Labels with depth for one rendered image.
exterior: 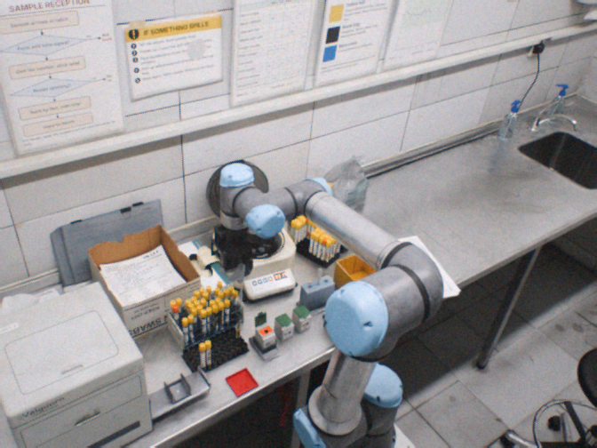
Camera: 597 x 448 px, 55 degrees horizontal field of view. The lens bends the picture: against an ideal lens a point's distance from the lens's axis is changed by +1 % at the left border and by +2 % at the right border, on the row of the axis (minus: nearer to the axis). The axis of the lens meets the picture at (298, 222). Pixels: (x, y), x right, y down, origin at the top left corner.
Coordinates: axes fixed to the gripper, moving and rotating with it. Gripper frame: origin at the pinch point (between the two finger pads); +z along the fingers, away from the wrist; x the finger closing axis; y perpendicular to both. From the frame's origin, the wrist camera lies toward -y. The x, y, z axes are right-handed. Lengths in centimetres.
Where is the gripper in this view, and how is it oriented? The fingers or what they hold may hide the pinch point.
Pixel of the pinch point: (241, 277)
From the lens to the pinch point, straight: 153.0
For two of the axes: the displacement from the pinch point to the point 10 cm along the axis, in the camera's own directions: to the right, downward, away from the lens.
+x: 5.8, 5.4, -6.0
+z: -0.8, 7.8, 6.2
